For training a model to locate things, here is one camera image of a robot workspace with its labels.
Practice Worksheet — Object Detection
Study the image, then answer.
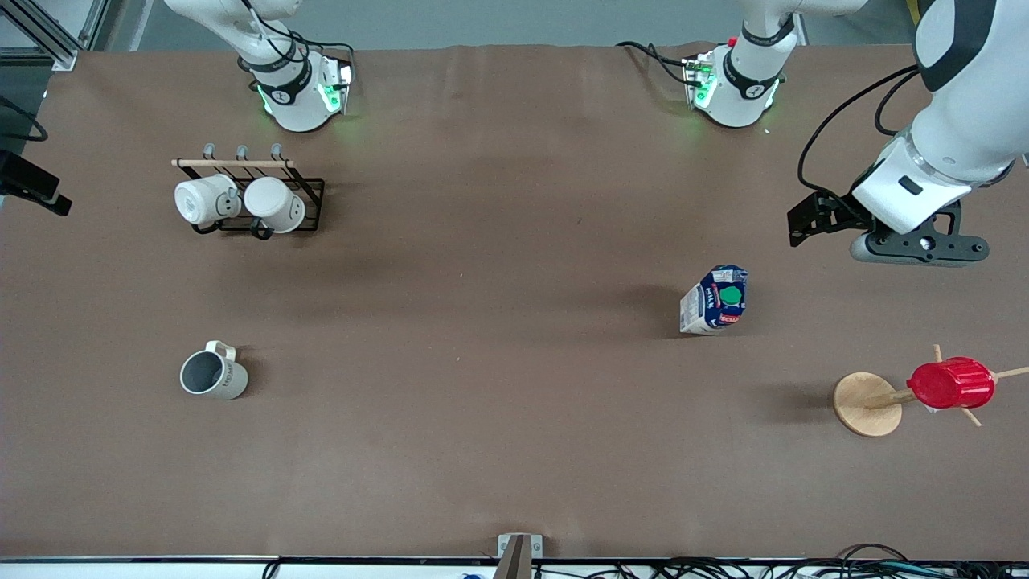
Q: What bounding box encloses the white mug with printed face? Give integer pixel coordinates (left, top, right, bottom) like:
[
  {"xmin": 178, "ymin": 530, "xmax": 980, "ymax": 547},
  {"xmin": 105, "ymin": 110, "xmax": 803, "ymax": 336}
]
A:
[{"xmin": 174, "ymin": 173, "xmax": 242, "ymax": 236}]

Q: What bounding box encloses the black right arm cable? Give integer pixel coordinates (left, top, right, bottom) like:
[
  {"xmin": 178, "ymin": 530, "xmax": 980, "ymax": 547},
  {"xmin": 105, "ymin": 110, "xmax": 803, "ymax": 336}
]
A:
[{"xmin": 0, "ymin": 95, "xmax": 49, "ymax": 143}]

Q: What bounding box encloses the aluminium frame profile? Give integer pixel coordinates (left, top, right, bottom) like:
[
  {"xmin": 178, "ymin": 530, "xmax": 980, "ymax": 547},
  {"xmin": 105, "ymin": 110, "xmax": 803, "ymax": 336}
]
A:
[{"xmin": 0, "ymin": 0, "xmax": 109, "ymax": 72}]

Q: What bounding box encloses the black cable bundle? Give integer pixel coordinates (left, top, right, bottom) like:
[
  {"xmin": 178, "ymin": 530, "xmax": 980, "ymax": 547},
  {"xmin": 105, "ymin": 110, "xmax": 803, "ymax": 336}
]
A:
[{"xmin": 643, "ymin": 544, "xmax": 1029, "ymax": 579}]

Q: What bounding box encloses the beige mug grey inside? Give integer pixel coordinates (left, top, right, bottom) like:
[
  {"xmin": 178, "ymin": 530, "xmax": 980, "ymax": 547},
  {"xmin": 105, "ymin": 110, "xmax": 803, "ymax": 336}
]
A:
[{"xmin": 179, "ymin": 340, "xmax": 249, "ymax": 400}]

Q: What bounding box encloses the wooden mug tree stand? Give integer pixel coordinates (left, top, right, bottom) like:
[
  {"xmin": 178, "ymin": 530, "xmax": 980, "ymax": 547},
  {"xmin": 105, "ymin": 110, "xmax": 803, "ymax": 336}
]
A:
[{"xmin": 833, "ymin": 344, "xmax": 1029, "ymax": 438}]

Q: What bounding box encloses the black base cable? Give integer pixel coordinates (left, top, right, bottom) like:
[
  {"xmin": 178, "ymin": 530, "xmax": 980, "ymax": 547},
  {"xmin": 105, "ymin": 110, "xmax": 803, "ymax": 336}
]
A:
[
  {"xmin": 241, "ymin": 0, "xmax": 356, "ymax": 77},
  {"xmin": 617, "ymin": 40, "xmax": 694, "ymax": 85}
]

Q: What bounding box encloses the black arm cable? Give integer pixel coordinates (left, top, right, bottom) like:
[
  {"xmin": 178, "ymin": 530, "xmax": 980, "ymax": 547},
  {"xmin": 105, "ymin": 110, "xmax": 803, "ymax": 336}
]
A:
[
  {"xmin": 0, "ymin": 95, "xmax": 49, "ymax": 143},
  {"xmin": 797, "ymin": 64, "xmax": 919, "ymax": 211}
]

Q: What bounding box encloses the black left base cable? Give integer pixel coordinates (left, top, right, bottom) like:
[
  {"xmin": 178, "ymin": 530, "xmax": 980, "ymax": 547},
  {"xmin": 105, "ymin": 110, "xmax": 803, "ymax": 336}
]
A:
[{"xmin": 617, "ymin": 40, "xmax": 694, "ymax": 85}]

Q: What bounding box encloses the black wire mug rack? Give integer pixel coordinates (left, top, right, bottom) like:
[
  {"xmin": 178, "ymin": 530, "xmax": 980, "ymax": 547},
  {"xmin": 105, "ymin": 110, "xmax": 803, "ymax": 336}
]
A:
[{"xmin": 171, "ymin": 143, "xmax": 326, "ymax": 240}]

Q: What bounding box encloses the black right base cable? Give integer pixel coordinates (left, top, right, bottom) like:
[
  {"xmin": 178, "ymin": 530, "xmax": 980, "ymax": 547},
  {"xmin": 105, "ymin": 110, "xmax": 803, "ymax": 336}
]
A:
[{"xmin": 241, "ymin": 0, "xmax": 356, "ymax": 77}]

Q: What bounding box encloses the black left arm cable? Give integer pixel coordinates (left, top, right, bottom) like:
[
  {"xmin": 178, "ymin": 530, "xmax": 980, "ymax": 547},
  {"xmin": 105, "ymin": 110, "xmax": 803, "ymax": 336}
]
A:
[{"xmin": 797, "ymin": 64, "xmax": 919, "ymax": 211}]

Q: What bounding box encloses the blue white milk carton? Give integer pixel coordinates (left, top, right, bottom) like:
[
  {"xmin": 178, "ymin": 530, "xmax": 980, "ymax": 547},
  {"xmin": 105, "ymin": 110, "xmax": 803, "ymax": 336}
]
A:
[{"xmin": 679, "ymin": 265, "xmax": 749, "ymax": 335}]

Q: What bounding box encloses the plain white mug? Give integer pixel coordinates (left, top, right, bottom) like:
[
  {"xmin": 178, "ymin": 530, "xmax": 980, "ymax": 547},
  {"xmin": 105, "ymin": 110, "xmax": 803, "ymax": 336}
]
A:
[{"xmin": 244, "ymin": 177, "xmax": 307, "ymax": 240}]

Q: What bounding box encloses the red plastic cup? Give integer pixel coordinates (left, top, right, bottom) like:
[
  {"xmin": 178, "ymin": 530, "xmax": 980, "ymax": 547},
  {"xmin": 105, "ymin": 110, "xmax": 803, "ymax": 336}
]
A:
[{"xmin": 907, "ymin": 357, "xmax": 998, "ymax": 411}]

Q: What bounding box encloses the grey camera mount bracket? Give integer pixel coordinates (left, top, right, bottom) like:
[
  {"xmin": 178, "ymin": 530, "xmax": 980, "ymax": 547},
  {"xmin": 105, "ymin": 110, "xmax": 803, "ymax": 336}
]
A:
[{"xmin": 492, "ymin": 533, "xmax": 543, "ymax": 579}]

